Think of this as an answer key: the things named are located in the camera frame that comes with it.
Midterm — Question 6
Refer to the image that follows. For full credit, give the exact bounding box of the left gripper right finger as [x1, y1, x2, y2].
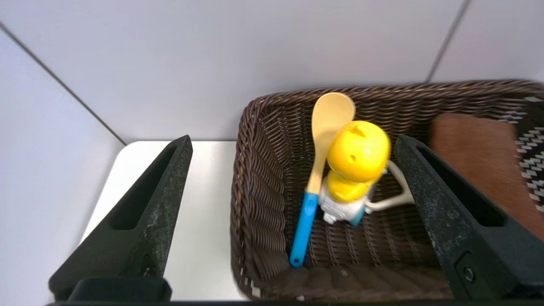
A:
[393, 134, 544, 300]

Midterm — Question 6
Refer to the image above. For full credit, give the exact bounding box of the yellow duck toy car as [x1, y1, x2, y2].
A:
[318, 120, 392, 227]

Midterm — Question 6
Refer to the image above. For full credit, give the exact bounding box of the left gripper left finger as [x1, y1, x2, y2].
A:
[48, 135, 193, 303]

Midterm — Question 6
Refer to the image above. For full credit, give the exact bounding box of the white peeler with grey handle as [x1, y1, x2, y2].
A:
[365, 160, 415, 215]

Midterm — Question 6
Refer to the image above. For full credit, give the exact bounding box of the yellow spoon with blue handle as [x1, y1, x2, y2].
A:
[289, 92, 357, 269]

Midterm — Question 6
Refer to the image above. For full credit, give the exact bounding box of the dark brown wicker basket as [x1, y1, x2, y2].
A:
[229, 79, 544, 303]

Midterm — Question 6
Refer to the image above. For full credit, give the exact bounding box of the brown towel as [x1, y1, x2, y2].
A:
[428, 112, 544, 244]

